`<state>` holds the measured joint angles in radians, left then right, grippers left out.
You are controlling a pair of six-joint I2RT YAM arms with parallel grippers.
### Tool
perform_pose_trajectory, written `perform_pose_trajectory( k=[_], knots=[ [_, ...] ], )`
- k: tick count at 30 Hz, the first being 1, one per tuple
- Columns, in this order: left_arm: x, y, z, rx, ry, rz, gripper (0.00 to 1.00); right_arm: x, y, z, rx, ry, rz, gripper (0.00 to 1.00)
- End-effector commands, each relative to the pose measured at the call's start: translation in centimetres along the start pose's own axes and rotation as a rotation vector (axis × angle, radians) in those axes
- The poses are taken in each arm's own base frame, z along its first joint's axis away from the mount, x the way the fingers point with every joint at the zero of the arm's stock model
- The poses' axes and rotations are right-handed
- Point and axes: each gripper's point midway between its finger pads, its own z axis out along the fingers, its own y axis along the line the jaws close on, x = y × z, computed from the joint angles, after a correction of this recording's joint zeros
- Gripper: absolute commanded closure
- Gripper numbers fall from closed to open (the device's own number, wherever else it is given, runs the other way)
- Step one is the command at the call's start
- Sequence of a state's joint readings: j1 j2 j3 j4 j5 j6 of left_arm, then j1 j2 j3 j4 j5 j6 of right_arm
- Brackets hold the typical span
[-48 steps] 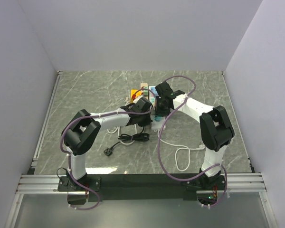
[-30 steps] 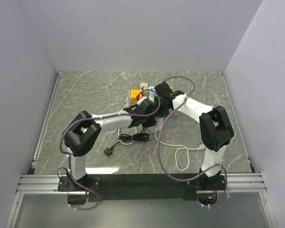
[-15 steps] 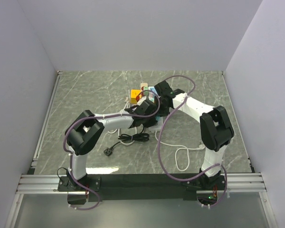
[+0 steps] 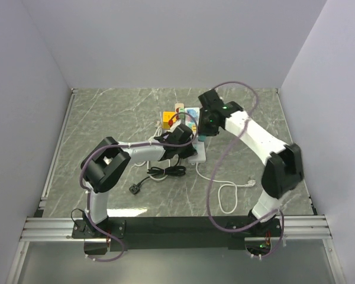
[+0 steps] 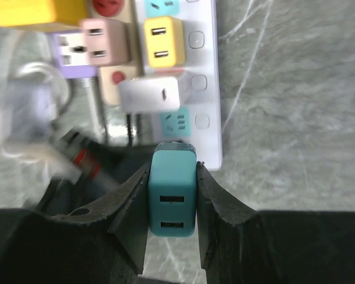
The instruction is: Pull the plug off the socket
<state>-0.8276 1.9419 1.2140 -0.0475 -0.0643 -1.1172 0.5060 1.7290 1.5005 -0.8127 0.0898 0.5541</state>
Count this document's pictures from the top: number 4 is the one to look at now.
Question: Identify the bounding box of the beige red-socket power strip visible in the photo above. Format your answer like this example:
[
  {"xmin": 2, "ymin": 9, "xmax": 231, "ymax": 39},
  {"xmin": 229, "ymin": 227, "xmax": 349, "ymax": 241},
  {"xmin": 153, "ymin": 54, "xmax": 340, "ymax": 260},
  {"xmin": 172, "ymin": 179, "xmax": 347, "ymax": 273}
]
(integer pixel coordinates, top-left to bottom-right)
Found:
[{"xmin": 175, "ymin": 102, "xmax": 185, "ymax": 124}]

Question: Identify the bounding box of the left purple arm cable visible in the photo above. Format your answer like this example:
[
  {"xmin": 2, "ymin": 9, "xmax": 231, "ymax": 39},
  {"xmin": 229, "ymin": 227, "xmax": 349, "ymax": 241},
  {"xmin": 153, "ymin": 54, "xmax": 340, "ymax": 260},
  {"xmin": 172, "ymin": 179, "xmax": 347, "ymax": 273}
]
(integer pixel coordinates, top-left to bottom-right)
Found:
[{"xmin": 78, "ymin": 112, "xmax": 199, "ymax": 263}]

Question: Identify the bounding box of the white coiled cable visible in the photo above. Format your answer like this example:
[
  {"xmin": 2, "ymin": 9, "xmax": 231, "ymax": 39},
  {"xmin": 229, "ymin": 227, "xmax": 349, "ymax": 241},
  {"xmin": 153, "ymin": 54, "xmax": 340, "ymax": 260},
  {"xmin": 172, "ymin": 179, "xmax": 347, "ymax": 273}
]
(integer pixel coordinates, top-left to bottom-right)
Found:
[{"xmin": 133, "ymin": 120, "xmax": 166, "ymax": 180}]

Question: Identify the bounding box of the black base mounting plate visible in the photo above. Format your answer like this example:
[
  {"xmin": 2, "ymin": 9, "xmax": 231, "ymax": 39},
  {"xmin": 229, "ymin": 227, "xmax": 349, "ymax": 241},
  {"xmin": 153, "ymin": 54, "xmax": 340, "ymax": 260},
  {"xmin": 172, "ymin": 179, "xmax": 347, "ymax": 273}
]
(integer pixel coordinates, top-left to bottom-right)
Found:
[{"xmin": 72, "ymin": 216, "xmax": 281, "ymax": 251}]

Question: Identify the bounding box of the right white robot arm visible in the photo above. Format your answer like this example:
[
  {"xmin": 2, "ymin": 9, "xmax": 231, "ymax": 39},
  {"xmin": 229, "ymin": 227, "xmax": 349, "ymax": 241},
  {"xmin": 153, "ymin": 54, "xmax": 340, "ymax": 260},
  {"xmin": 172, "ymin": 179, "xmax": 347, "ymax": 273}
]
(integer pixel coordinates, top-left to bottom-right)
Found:
[{"xmin": 198, "ymin": 89, "xmax": 304, "ymax": 236}]

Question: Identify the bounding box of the aluminium rail frame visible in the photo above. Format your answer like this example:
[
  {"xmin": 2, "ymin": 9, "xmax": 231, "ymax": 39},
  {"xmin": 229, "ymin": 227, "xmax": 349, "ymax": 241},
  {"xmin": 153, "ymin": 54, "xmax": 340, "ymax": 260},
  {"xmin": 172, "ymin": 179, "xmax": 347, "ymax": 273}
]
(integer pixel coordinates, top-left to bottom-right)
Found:
[{"xmin": 7, "ymin": 88, "xmax": 346, "ymax": 283}]

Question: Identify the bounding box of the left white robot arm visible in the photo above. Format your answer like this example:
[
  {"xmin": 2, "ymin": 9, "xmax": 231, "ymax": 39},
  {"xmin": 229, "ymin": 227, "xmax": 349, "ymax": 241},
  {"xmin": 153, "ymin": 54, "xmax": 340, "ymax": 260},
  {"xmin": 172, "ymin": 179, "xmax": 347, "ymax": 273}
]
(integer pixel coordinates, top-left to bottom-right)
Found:
[{"xmin": 79, "ymin": 125, "xmax": 196, "ymax": 238}]

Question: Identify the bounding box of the white multicolour power strip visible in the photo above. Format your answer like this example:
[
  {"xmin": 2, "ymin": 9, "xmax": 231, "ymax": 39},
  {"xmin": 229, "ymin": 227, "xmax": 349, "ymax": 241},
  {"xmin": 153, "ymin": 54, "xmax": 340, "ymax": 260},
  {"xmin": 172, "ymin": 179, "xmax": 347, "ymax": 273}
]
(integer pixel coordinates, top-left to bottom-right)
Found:
[{"xmin": 184, "ymin": 107, "xmax": 206, "ymax": 164}]

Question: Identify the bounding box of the black power cable with plug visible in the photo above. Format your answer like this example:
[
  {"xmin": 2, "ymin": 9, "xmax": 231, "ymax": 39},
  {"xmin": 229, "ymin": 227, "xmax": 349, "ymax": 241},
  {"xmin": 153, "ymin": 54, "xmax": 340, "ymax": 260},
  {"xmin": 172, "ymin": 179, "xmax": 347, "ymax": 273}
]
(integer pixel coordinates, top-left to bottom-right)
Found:
[{"xmin": 129, "ymin": 156, "xmax": 187, "ymax": 196}]

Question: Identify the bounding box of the yellow cube adapter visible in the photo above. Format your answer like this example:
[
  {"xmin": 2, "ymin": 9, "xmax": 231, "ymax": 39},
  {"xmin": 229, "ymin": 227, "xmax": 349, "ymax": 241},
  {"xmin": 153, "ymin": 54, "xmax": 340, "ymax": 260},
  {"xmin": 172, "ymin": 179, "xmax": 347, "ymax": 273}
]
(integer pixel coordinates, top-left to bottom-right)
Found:
[{"xmin": 162, "ymin": 111, "xmax": 176, "ymax": 130}]

